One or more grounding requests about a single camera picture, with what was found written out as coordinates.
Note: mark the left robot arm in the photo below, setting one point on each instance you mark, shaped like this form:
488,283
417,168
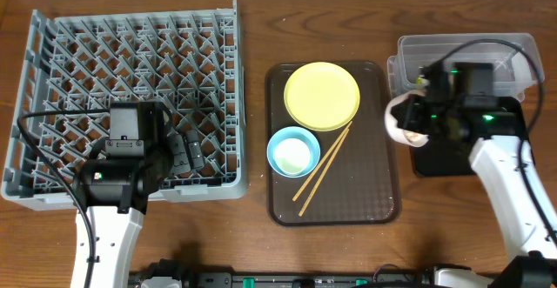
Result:
113,185

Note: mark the pink bowl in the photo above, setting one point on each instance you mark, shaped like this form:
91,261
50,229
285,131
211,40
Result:
401,136

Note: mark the pale green plastic cup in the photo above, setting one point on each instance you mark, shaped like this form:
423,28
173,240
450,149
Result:
292,156

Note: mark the grey plastic dishwasher rack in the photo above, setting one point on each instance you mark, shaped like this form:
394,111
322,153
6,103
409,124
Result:
75,67

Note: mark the light blue bowl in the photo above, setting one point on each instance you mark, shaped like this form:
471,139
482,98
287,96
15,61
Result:
294,132

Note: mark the wooden chopstick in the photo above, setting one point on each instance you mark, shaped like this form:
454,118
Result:
306,203
328,157

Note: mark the black rectangular tray bin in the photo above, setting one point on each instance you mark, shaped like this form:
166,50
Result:
442,158

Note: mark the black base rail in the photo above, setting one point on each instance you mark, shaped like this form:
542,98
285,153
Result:
171,273

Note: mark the yellow round plate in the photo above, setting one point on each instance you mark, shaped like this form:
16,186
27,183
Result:
321,96

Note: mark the dark brown serving tray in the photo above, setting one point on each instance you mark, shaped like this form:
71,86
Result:
361,186

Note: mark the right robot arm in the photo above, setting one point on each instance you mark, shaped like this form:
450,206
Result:
503,161

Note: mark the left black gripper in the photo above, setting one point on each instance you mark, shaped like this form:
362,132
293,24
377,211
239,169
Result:
177,154

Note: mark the clear plastic bin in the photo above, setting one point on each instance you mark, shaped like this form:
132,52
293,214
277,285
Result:
512,73

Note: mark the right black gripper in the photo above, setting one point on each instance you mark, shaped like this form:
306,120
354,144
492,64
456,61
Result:
413,109

